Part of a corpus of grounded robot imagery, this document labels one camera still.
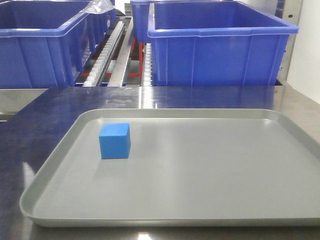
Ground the blue bin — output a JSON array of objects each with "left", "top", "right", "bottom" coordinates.
[
  {"left": 147, "top": 1, "right": 299, "bottom": 86},
  {"left": 131, "top": 0, "right": 239, "bottom": 44},
  {"left": 0, "top": 0, "right": 94, "bottom": 90},
  {"left": 90, "top": 0, "right": 117, "bottom": 48}
]

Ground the red shelf frame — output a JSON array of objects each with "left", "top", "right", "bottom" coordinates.
[{"left": 75, "top": 36, "right": 140, "bottom": 87}]

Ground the blue cube block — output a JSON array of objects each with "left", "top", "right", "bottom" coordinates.
[{"left": 98, "top": 123, "right": 131, "bottom": 159}]

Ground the white roller rail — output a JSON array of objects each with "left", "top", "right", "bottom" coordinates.
[
  {"left": 141, "top": 43, "right": 153, "bottom": 87},
  {"left": 82, "top": 21, "right": 125, "bottom": 87}
]

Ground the clear plastic bag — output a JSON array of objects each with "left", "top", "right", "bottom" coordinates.
[{"left": 83, "top": 0, "right": 115, "bottom": 15}]

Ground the blue bin front right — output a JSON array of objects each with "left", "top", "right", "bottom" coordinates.
[{"left": 147, "top": 1, "right": 299, "bottom": 86}]

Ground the blue bin front left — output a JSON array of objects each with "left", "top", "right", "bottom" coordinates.
[{"left": 0, "top": 0, "right": 94, "bottom": 90}]

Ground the blue bin back right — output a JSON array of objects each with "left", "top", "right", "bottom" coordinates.
[{"left": 131, "top": 0, "right": 239, "bottom": 44}]

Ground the white roller rail right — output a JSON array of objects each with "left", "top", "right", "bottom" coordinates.
[{"left": 141, "top": 43, "right": 153, "bottom": 87}]

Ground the grey plastic tray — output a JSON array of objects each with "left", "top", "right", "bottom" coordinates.
[{"left": 19, "top": 108, "right": 320, "bottom": 227}]

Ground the blue bin back left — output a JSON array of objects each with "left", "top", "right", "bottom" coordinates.
[{"left": 90, "top": 0, "right": 117, "bottom": 48}]

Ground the white roller rail left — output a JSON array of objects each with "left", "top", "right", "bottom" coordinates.
[{"left": 82, "top": 21, "right": 125, "bottom": 87}]

